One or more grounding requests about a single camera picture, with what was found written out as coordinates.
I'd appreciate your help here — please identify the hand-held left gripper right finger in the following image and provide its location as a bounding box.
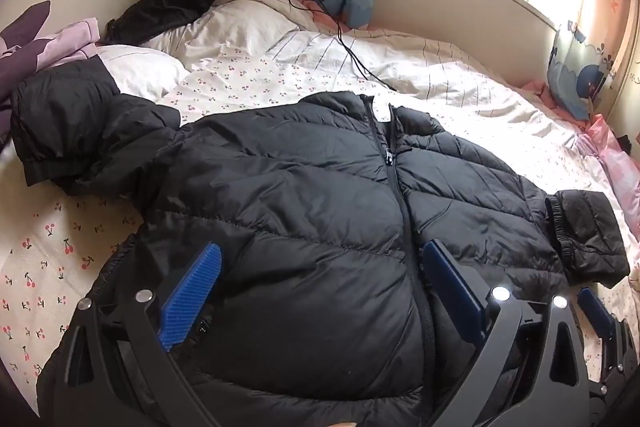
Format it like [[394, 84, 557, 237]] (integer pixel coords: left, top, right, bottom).
[[422, 239, 593, 427]]

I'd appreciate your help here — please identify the black puffer jacket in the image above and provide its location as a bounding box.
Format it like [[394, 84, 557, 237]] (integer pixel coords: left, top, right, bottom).
[[10, 56, 631, 427]]

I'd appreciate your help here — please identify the bed with cherry print sheet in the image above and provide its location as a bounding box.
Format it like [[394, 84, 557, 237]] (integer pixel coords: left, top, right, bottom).
[[0, 0, 640, 388]]

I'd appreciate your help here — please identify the purple jacket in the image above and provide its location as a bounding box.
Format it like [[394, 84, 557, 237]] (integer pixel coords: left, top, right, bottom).
[[0, 1, 101, 142]]

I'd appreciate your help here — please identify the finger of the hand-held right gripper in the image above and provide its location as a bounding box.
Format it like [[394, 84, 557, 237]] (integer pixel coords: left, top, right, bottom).
[[577, 288, 617, 343]]

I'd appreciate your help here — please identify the white quilt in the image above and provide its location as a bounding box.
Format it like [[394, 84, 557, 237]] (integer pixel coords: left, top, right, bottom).
[[95, 44, 192, 104]]

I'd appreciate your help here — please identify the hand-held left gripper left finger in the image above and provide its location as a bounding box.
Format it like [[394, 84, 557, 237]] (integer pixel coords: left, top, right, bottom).
[[52, 243, 223, 427]]

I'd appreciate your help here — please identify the white pillow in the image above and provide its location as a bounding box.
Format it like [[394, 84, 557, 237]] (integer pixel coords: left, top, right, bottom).
[[142, 0, 321, 62]]

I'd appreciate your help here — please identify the black charging cable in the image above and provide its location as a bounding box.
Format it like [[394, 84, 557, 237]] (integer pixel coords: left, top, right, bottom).
[[280, 0, 399, 94]]

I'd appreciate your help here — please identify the pink cloth at bedside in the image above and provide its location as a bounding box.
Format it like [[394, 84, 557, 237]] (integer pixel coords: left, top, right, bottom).
[[575, 114, 640, 208]]

